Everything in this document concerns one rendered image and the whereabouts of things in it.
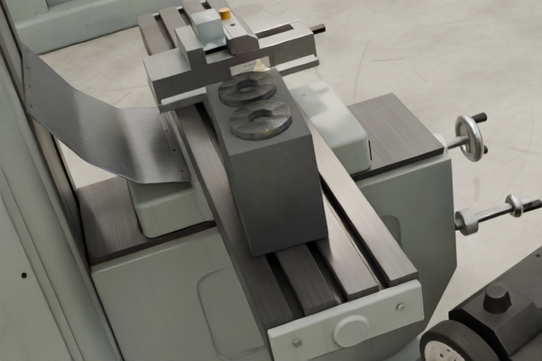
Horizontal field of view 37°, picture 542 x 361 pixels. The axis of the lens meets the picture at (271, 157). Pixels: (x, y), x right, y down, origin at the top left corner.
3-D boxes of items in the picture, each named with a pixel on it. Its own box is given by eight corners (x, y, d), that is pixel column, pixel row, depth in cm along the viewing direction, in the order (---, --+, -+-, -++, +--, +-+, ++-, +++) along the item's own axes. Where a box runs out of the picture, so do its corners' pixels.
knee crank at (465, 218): (533, 200, 189) (533, 180, 185) (548, 213, 184) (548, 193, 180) (448, 228, 185) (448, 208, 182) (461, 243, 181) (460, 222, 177)
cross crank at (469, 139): (474, 141, 197) (473, 100, 190) (498, 165, 187) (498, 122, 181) (414, 160, 194) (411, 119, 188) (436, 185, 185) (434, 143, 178)
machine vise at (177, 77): (298, 39, 179) (290, -7, 173) (321, 64, 166) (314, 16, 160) (148, 83, 173) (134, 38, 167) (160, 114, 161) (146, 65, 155)
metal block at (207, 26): (219, 34, 167) (214, 7, 164) (227, 44, 162) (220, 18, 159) (196, 40, 167) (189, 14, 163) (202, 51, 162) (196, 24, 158)
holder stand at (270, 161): (295, 161, 138) (276, 59, 127) (330, 236, 120) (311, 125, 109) (227, 179, 137) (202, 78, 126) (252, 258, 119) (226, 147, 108)
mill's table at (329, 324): (225, 17, 215) (219, -11, 211) (431, 321, 113) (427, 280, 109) (142, 40, 212) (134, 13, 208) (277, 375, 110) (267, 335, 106)
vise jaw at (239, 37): (243, 26, 172) (239, 10, 170) (260, 48, 162) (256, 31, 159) (217, 34, 171) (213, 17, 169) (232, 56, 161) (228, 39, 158)
